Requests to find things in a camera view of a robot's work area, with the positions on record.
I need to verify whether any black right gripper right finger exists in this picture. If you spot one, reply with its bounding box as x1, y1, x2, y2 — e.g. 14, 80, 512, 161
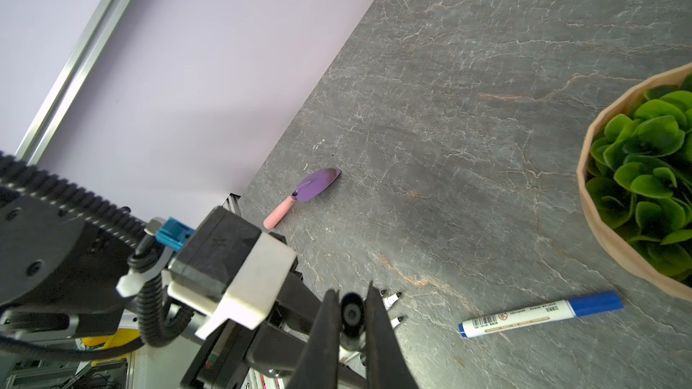
364, 282, 419, 389

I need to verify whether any aluminium frame rail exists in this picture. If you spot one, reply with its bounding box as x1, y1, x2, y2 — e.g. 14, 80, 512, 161
13, 0, 692, 166

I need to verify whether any pink purple small trowel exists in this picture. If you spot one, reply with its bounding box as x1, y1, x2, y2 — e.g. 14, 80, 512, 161
263, 167, 342, 230

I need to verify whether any pink faceted plant pot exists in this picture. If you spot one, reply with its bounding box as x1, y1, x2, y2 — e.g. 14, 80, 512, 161
577, 65, 691, 301

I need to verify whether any white marker blue cap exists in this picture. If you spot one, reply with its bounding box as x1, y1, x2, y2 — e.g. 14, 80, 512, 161
459, 292, 625, 339

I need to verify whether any white marker pen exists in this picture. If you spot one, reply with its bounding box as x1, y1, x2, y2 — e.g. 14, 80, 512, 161
380, 290, 403, 311
390, 316, 405, 329

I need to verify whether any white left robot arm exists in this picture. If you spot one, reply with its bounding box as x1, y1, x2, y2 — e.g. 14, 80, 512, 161
1, 155, 367, 388

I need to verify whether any green artificial plant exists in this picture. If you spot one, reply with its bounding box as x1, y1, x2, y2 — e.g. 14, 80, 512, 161
586, 76, 691, 286

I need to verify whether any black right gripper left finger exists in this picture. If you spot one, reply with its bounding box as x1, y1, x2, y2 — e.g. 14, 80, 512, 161
288, 289, 341, 389

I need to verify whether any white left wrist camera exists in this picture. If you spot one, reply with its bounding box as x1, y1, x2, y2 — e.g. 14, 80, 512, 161
116, 206, 297, 347

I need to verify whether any black pen cap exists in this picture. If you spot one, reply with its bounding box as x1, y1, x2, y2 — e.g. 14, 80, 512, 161
340, 293, 366, 351

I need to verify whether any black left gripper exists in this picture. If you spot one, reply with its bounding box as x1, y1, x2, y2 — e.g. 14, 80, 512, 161
180, 272, 369, 389

